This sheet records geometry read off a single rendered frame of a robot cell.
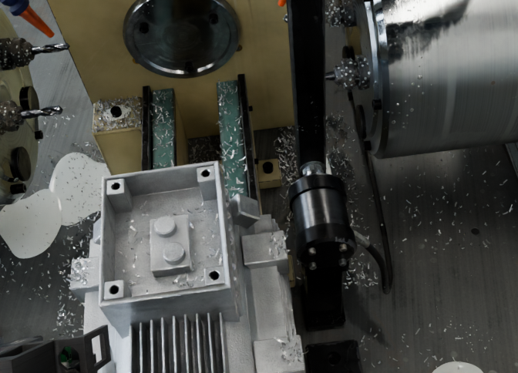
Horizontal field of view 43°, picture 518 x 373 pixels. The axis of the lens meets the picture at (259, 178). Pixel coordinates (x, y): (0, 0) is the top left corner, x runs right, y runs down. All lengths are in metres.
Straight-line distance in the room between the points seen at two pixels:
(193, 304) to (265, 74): 0.48
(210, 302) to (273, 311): 0.08
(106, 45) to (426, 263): 0.50
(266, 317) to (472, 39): 0.33
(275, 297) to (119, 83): 0.46
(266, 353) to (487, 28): 0.37
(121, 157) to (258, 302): 0.45
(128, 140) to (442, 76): 0.45
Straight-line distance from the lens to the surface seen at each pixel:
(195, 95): 0.96
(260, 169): 0.96
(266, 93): 0.96
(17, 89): 0.88
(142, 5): 0.83
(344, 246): 0.64
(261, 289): 0.59
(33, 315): 0.94
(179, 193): 0.59
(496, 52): 0.70
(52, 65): 1.22
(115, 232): 0.58
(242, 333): 0.56
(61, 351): 0.40
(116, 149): 0.96
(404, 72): 0.67
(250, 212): 0.60
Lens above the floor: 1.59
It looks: 55 degrees down
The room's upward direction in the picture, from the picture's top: 8 degrees counter-clockwise
